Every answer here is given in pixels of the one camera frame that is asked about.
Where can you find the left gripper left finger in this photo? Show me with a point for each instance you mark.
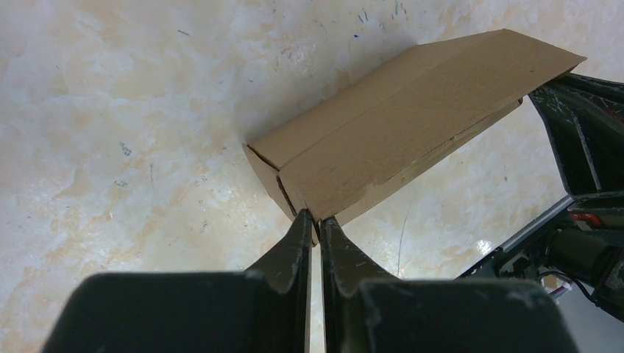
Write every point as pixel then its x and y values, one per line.
pixel 264 308

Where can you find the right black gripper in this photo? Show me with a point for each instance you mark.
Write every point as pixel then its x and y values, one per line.
pixel 583 118

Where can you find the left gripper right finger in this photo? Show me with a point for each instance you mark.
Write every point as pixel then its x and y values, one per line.
pixel 367 309

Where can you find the brown cardboard box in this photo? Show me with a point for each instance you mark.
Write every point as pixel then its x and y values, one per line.
pixel 351 152

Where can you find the aluminium front rail frame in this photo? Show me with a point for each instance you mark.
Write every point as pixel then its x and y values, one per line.
pixel 534 225

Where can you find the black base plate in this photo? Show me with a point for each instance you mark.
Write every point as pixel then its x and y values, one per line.
pixel 517 263

